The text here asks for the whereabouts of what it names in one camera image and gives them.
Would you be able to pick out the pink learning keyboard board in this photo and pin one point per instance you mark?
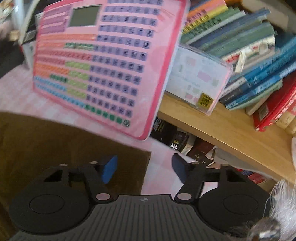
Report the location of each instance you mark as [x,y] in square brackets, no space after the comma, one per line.
[111,58]

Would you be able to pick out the white fluffy trim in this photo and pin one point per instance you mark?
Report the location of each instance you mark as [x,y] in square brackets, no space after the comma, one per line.
[285,199]

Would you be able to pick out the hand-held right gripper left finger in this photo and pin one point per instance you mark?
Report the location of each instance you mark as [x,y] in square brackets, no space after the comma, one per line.
[109,169]

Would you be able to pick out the shiny metal bead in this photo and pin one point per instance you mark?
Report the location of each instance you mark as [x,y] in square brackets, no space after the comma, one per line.
[263,230]

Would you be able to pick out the thick red dictionary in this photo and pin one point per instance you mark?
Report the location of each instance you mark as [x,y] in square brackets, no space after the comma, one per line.
[275,106]

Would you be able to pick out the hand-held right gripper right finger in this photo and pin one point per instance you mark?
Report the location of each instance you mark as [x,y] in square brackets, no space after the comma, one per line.
[179,168]

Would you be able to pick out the white bookshelf with wooden shelves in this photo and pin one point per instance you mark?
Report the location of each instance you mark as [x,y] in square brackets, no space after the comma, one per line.
[231,129]

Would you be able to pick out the clear plastic card box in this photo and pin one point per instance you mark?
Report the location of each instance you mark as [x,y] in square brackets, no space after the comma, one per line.
[198,76]

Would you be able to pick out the pile of thin teal books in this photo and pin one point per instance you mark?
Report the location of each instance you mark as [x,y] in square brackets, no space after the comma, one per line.
[242,34]

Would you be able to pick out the pink printed desk mat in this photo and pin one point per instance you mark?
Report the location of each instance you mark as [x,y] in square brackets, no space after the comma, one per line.
[159,166]

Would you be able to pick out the row of dark books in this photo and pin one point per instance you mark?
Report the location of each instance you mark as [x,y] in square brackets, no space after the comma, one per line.
[182,141]

